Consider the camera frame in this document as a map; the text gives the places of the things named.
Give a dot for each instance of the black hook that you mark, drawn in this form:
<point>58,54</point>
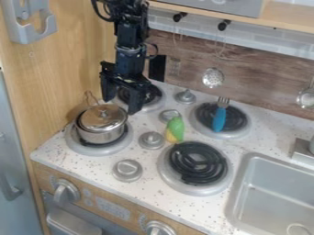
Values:
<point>223,25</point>
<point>179,16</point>

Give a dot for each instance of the silver lid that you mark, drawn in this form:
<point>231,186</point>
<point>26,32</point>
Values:
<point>102,117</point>

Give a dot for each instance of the silver pot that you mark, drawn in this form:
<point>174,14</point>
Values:
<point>98,134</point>

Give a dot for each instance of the grey toy fridge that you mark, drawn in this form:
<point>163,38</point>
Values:
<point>14,171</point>

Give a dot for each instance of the toy microwave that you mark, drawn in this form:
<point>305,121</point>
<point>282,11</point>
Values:
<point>221,6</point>

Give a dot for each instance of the tap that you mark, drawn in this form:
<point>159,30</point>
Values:
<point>303,148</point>

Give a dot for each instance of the toy sink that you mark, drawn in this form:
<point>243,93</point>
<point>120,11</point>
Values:
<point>274,195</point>

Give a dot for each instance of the silver ladle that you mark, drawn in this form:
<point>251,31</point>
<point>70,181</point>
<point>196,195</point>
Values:
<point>306,98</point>

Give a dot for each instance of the toy stove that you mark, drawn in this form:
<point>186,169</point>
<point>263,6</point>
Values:
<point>196,165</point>

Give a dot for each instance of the green and yellow toy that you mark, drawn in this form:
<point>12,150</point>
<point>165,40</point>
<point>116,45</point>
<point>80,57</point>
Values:
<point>176,130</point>

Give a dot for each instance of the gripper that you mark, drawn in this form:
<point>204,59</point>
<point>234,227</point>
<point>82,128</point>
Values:
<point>131,81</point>

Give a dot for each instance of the grey wall holder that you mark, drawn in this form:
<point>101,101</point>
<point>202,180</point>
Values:
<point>28,21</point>

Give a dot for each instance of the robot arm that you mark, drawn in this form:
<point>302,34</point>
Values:
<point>130,33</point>

